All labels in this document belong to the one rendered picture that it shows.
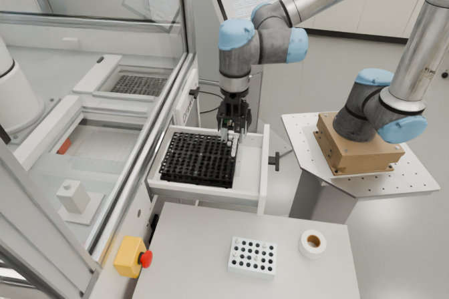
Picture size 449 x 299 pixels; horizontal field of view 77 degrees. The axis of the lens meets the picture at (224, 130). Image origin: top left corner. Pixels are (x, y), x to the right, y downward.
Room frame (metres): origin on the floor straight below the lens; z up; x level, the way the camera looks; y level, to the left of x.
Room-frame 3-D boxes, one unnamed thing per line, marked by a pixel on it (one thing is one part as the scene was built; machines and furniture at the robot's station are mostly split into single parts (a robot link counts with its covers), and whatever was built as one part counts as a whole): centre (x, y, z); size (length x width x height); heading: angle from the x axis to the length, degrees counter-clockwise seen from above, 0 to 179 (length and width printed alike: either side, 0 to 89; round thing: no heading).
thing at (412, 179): (0.76, -0.50, 0.70); 0.45 x 0.44 x 0.12; 96
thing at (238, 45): (0.58, -0.03, 1.27); 0.09 x 0.08 x 0.11; 96
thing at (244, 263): (0.33, -0.08, 0.78); 0.12 x 0.08 x 0.04; 80
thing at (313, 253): (0.37, -0.25, 0.78); 0.07 x 0.07 x 0.04
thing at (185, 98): (0.93, 0.15, 0.87); 0.29 x 0.02 x 0.11; 172
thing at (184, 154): (0.60, 0.07, 0.87); 0.22 x 0.18 x 0.06; 82
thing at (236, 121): (0.57, -0.02, 1.11); 0.09 x 0.08 x 0.12; 172
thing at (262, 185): (0.57, -0.12, 0.87); 0.29 x 0.02 x 0.11; 172
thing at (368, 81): (0.76, -0.48, 1.03); 0.13 x 0.12 x 0.14; 6
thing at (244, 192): (0.60, 0.08, 0.86); 0.40 x 0.26 x 0.06; 82
